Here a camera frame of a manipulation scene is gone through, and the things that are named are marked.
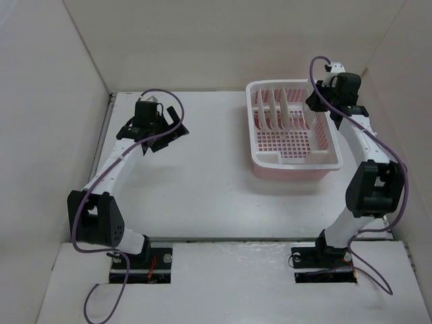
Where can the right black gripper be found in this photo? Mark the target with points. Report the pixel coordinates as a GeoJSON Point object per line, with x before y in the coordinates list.
{"type": "Point", "coordinates": [313, 104]}

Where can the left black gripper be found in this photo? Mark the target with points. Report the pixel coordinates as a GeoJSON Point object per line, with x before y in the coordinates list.
{"type": "Point", "coordinates": [177, 133]}

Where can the green quatrefoil plate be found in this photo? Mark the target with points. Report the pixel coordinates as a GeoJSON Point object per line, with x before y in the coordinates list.
{"type": "Point", "coordinates": [284, 110]}

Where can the orange sunburst plate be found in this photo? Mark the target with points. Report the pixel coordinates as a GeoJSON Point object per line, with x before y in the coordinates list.
{"type": "Point", "coordinates": [261, 112]}
{"type": "Point", "coordinates": [273, 111]}

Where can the green red ring plate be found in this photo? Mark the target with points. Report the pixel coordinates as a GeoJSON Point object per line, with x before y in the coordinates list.
{"type": "Point", "coordinates": [309, 88]}

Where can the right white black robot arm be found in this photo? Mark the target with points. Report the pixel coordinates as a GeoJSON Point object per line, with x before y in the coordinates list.
{"type": "Point", "coordinates": [377, 184]}

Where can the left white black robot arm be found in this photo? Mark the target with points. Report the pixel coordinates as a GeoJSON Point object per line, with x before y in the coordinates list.
{"type": "Point", "coordinates": [94, 214]}

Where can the pink white dish rack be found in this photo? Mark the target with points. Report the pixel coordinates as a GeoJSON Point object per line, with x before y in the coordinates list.
{"type": "Point", "coordinates": [309, 151]}

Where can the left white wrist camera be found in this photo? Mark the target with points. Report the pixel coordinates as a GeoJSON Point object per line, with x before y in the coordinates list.
{"type": "Point", "coordinates": [152, 99]}

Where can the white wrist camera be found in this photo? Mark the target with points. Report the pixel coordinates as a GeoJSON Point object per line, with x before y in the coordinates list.
{"type": "Point", "coordinates": [152, 99]}
{"type": "Point", "coordinates": [332, 70]}

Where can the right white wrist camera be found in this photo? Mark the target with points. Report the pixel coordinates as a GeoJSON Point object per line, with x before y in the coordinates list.
{"type": "Point", "coordinates": [332, 70]}

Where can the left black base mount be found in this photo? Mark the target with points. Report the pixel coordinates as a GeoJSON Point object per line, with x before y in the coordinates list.
{"type": "Point", "coordinates": [154, 268]}

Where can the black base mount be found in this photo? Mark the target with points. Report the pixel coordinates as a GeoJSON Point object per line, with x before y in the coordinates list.
{"type": "Point", "coordinates": [321, 265]}
{"type": "Point", "coordinates": [154, 268]}

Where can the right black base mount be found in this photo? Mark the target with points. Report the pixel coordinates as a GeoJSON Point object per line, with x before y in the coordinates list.
{"type": "Point", "coordinates": [321, 265]}

